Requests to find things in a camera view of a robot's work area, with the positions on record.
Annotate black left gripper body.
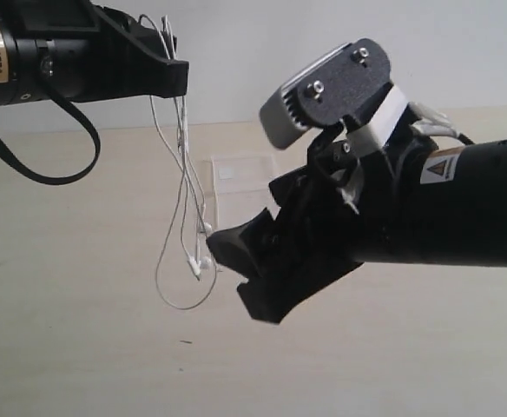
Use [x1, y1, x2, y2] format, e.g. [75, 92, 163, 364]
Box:
[10, 0, 159, 105]

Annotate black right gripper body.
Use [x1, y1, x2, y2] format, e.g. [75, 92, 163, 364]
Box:
[270, 129, 418, 277]

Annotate white earphone cable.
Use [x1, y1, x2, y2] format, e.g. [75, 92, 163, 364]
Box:
[138, 13, 220, 311]

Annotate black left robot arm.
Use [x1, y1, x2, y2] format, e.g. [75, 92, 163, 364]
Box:
[0, 1, 189, 107]

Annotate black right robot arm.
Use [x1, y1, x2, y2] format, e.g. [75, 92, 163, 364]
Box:
[207, 137, 507, 324]

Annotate clear plastic storage box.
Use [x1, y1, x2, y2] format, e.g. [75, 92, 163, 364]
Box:
[199, 153, 279, 231]

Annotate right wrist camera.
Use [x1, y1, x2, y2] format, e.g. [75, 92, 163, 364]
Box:
[259, 38, 409, 156]

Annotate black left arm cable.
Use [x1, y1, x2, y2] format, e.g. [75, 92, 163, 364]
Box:
[0, 51, 102, 187]

